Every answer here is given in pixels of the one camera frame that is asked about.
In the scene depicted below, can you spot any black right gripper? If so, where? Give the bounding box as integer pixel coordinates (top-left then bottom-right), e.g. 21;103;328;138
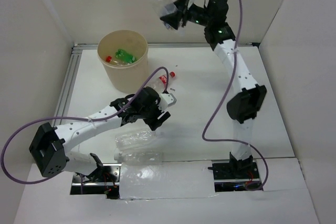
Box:
159;0;211;30

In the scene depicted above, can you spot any clear bottle blue label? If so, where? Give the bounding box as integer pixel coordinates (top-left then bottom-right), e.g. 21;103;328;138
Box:
151;0;183;34

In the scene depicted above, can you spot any clear crushed bottle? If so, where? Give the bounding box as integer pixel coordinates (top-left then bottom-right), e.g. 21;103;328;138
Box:
115;129;162;151

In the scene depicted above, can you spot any red label cola bottle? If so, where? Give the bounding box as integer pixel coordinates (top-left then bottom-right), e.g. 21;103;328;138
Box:
146;71;176;93

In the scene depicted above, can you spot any green plastic bottle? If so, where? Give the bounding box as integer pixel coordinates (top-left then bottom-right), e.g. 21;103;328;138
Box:
115;49;137;64

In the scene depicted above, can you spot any clear bottle red cap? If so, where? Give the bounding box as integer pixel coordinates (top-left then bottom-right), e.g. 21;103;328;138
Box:
106;56;129;66

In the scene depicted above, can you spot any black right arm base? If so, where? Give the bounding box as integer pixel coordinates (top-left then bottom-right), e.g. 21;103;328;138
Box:
207;161;260;182

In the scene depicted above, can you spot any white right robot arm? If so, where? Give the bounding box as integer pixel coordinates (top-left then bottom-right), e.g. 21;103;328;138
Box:
158;0;267;178

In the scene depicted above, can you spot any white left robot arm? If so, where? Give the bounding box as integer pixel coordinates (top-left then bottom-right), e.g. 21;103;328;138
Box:
29;80;176;182

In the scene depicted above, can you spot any beige round bin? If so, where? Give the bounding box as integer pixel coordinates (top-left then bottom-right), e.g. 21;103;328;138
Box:
97;30;149;93

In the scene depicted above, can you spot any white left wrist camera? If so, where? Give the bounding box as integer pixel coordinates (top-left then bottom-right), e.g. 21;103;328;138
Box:
158;93;177;111

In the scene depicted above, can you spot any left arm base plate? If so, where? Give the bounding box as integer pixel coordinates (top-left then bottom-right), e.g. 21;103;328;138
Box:
70;163;121;199

